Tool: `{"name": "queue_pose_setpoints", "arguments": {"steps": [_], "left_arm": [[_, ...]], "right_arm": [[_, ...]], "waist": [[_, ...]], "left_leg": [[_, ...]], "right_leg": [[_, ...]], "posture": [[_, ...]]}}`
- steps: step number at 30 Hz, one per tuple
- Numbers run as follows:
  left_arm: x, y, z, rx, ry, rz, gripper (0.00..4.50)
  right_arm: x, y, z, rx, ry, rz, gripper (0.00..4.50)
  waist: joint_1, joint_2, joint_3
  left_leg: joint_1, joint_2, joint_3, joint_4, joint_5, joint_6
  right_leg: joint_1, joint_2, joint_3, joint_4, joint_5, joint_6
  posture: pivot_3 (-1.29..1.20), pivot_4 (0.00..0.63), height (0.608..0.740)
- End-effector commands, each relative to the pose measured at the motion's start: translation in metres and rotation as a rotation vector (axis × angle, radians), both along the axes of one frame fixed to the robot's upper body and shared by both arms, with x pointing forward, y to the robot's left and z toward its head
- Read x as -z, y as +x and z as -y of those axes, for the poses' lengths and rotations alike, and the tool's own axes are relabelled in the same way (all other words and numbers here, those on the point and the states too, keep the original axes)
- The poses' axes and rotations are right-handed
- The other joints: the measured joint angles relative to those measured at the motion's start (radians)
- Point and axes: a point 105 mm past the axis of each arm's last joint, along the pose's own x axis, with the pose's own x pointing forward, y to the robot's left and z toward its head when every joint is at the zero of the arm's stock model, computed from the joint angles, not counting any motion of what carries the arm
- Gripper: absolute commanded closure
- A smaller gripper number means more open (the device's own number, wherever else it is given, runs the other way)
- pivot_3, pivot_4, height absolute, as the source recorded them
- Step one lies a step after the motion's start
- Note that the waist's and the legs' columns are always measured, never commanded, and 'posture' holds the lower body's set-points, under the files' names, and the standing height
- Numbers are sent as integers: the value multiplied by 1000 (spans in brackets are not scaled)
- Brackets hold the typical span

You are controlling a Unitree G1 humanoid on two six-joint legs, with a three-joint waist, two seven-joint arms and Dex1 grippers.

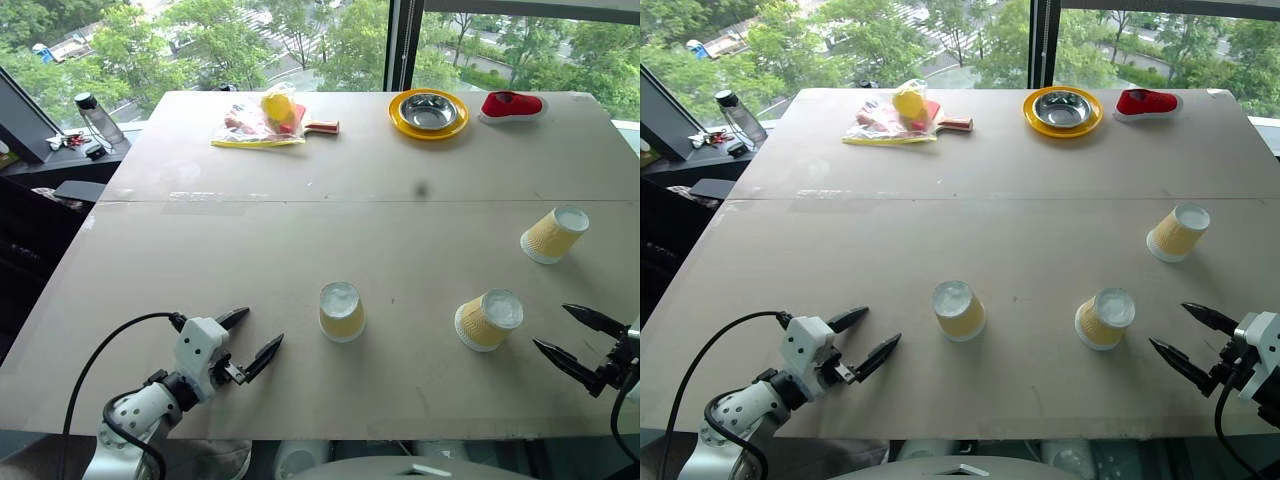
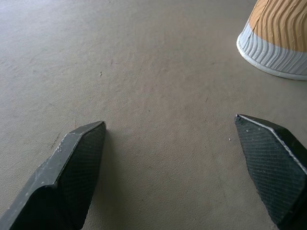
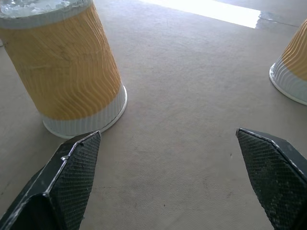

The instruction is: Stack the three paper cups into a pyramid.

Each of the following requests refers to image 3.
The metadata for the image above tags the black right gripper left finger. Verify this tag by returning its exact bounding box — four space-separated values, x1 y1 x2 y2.
0 130 102 230

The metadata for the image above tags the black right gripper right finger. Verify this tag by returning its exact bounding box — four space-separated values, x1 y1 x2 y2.
236 127 307 230

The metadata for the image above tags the orange ribbed paper cup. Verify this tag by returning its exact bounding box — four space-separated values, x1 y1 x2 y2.
269 18 307 106
0 0 128 139

